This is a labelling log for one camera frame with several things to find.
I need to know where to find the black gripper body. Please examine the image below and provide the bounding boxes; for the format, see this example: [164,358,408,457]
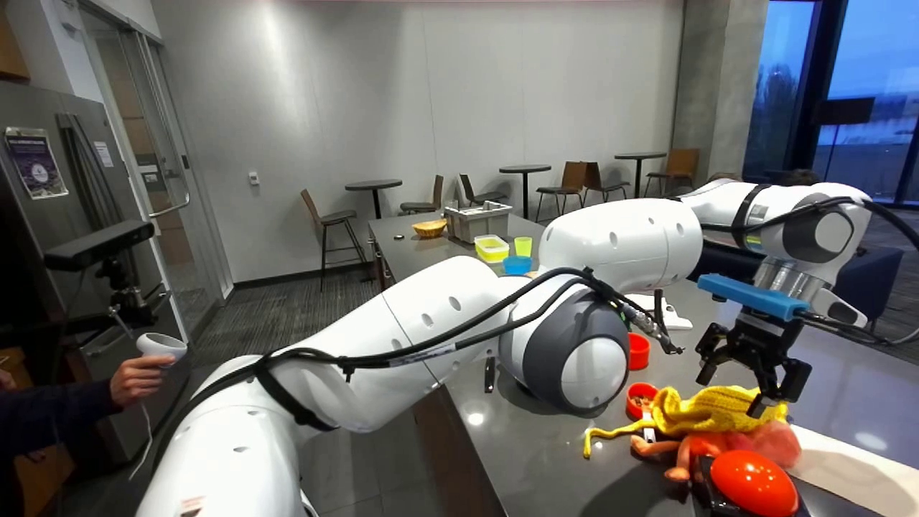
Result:
[701,318,806,380]

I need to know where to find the orange plush toy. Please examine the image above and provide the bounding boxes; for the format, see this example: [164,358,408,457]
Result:
[625,416,803,488]

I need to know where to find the white handheld controller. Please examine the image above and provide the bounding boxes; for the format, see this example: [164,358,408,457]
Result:
[132,327,188,363]

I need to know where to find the red round toy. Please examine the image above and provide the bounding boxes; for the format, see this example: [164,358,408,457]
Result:
[623,380,664,421]

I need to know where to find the brown wooden counter cabinet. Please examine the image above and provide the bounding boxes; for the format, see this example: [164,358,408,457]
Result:
[408,380,483,517]

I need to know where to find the operator hand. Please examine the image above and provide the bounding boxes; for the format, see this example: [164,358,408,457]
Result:
[106,351,181,411]

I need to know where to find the orange ball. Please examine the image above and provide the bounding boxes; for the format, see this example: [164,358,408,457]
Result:
[705,447,803,517]

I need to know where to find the white paper sheet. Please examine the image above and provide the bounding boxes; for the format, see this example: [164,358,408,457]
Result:
[780,421,919,517]

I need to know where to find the wooden armchair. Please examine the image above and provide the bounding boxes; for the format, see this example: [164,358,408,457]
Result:
[648,143,702,200]

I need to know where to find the wooden cafe chair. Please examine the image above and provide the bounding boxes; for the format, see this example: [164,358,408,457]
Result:
[533,157,589,218]
[580,157,630,206]
[299,186,373,276]
[457,170,516,210]
[395,173,447,218]

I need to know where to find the tall round table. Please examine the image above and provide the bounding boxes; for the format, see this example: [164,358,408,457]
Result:
[612,146,668,200]
[342,174,404,222]
[496,160,554,222]

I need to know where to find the black spoon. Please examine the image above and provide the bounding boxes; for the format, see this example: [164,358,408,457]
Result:
[480,351,501,397]

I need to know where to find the yellow plastic tray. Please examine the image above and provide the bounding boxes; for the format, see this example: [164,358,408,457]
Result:
[474,233,513,271]

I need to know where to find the grey metal appliance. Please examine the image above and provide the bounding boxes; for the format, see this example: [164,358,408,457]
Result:
[441,197,516,243]

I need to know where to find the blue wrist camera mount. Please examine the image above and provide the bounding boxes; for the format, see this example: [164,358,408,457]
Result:
[694,271,811,325]

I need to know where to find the large window wall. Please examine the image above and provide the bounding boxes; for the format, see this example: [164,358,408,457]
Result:
[742,0,919,210]

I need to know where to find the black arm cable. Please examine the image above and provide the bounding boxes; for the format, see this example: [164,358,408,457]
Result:
[161,195,919,453]

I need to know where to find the black stereo camera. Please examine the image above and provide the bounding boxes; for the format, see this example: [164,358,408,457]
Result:
[39,218,158,321]

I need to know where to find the purple wall poster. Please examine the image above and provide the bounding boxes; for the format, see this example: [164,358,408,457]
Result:
[0,120,72,203]

